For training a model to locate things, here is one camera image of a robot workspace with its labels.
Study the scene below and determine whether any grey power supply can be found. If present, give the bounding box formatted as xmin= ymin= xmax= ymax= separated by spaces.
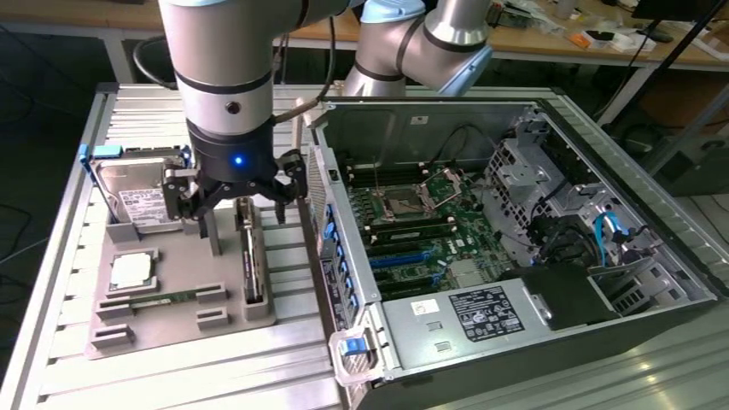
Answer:
xmin=380 ymin=279 xmax=555 ymax=371

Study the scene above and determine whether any green RAM stick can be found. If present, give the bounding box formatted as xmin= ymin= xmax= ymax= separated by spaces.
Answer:
xmin=101 ymin=289 xmax=222 ymax=307

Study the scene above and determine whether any white and orange device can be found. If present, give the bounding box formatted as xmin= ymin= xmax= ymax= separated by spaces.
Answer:
xmin=566 ymin=28 xmax=648 ymax=54

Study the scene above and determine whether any blue expansion slot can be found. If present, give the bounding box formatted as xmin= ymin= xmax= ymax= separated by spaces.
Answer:
xmin=370 ymin=251 xmax=434 ymax=269

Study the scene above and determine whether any wooden desk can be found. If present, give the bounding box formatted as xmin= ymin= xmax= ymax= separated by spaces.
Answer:
xmin=0 ymin=0 xmax=729 ymax=70

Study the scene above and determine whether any CPU socket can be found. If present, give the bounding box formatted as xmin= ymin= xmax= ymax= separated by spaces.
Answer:
xmin=379 ymin=187 xmax=430 ymax=220

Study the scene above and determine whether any metal disk bay cage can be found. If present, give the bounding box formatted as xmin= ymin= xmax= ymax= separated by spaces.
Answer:
xmin=483 ymin=114 xmax=572 ymax=215

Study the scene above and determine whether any black wire bundle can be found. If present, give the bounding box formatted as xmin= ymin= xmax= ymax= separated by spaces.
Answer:
xmin=526 ymin=214 xmax=600 ymax=267

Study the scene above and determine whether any hard disk with blue bracket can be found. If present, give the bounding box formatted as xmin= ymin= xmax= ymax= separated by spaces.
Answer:
xmin=79 ymin=143 xmax=195 ymax=234

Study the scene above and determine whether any black computer tower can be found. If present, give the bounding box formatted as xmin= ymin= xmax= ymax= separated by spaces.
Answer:
xmin=655 ymin=136 xmax=729 ymax=198

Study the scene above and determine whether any thick black camera cable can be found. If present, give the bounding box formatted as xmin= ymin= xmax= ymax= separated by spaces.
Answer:
xmin=133 ymin=35 xmax=179 ymax=91

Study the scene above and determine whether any open black PC case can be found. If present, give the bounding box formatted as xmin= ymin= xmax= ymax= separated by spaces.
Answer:
xmin=291 ymin=96 xmax=729 ymax=410

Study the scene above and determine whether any black monitor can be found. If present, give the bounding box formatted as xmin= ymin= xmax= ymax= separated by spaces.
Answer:
xmin=631 ymin=0 xmax=729 ymax=42

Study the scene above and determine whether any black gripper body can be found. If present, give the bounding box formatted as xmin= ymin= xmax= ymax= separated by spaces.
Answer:
xmin=186 ymin=120 xmax=282 ymax=186

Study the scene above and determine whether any metal socket cover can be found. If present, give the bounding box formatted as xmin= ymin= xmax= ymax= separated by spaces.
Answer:
xmin=419 ymin=168 xmax=467 ymax=207

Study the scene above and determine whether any thin locking lever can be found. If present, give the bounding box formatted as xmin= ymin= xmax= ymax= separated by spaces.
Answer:
xmin=372 ymin=155 xmax=388 ymax=197

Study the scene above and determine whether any blue wire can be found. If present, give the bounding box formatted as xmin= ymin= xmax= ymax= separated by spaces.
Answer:
xmin=594 ymin=210 xmax=635 ymax=267

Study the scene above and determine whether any silver CPU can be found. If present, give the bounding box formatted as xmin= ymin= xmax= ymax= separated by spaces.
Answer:
xmin=110 ymin=255 xmax=157 ymax=290

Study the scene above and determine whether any thin black wire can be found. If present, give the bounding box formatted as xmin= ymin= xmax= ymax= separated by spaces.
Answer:
xmin=436 ymin=125 xmax=498 ymax=173

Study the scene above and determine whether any silver chipset heatsink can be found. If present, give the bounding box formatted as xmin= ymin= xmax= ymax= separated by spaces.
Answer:
xmin=452 ymin=261 xmax=495 ymax=288

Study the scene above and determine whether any thin gripper cable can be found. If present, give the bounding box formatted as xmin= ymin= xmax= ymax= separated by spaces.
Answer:
xmin=267 ymin=15 xmax=339 ymax=129

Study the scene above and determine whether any grey parts rack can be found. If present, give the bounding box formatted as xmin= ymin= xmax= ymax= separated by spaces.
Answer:
xmin=83 ymin=187 xmax=279 ymax=360

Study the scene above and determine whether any black plastic cover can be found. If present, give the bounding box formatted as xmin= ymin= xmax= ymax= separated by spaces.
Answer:
xmin=503 ymin=263 xmax=624 ymax=332

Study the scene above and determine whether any black expansion slot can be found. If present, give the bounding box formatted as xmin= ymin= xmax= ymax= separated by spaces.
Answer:
xmin=375 ymin=275 xmax=435 ymax=296

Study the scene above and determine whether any black stand pole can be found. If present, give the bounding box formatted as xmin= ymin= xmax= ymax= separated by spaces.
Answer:
xmin=655 ymin=0 xmax=726 ymax=72

